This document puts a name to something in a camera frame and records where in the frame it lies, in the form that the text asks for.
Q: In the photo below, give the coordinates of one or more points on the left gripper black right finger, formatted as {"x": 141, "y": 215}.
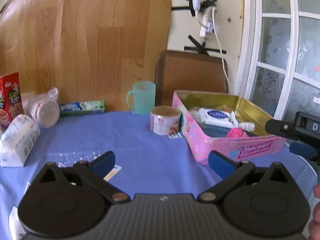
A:
{"x": 233, "y": 174}

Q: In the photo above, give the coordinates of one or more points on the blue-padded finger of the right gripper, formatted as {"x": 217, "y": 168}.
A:
{"x": 303, "y": 150}

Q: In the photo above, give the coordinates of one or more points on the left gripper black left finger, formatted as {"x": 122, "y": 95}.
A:
{"x": 92, "y": 175}

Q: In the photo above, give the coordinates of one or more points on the white wet wipes packet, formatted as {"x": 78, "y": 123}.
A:
{"x": 218, "y": 118}

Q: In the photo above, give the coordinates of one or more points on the blue soft pouch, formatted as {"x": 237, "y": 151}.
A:
{"x": 215, "y": 131}

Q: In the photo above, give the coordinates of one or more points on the person's hand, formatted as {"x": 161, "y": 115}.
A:
{"x": 314, "y": 226}

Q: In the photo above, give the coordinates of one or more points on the pink macaron biscuit tin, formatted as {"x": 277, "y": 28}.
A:
{"x": 201, "y": 143}

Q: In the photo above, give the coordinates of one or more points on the pink crochet item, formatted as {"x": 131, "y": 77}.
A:
{"x": 236, "y": 133}

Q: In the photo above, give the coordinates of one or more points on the white bead bag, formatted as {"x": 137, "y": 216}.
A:
{"x": 247, "y": 126}

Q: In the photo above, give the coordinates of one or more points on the blue patterned tablecloth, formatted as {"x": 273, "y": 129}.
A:
{"x": 46, "y": 199}

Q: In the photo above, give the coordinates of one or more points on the white framed glass door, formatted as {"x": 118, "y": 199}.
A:
{"x": 279, "y": 60}

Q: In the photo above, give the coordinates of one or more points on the green toothpaste box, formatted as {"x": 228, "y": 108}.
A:
{"x": 82, "y": 108}

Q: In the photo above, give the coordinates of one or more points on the white tissue pack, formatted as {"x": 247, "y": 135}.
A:
{"x": 18, "y": 141}

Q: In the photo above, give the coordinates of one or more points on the bagged plastic cup stack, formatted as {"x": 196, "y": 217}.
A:
{"x": 43, "y": 108}

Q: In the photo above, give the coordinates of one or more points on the tin food can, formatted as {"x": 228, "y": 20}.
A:
{"x": 165, "y": 120}

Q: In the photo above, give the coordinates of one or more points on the teal plastic mug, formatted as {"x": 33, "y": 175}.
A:
{"x": 141, "y": 98}

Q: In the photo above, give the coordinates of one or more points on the red cereal box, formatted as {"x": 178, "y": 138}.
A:
{"x": 10, "y": 101}

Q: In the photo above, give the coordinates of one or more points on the brown woven chair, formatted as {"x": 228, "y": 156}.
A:
{"x": 178, "y": 70}

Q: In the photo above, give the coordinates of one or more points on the white power strip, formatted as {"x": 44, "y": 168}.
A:
{"x": 208, "y": 25}

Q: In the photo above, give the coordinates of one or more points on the wood grain wall panel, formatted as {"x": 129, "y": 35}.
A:
{"x": 88, "y": 49}

